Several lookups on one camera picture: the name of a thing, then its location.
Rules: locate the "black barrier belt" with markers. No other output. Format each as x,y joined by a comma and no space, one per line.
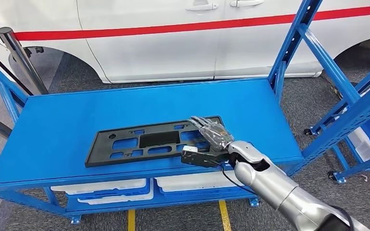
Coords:
6,68

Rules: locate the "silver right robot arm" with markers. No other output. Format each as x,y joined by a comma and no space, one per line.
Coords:
274,185

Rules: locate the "chrome stanchion post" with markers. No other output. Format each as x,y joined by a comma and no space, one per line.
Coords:
22,60

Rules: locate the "white plastic bin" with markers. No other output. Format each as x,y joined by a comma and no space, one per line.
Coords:
118,199
102,186
362,146
191,181

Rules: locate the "yellow floor tape square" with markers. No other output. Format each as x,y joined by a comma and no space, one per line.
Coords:
225,216

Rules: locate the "black plastic license plate bracket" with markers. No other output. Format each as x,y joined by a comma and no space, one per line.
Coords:
102,153

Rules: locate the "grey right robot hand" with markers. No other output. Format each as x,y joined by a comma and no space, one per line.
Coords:
215,134

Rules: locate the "blue wheeled shelf rack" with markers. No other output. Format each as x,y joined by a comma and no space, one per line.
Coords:
351,169

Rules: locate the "blue metal shelf rack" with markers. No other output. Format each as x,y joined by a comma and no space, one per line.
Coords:
76,121

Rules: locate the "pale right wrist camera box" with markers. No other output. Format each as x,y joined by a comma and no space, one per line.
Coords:
197,157

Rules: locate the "white car with red stripe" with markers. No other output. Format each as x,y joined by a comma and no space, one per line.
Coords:
159,54

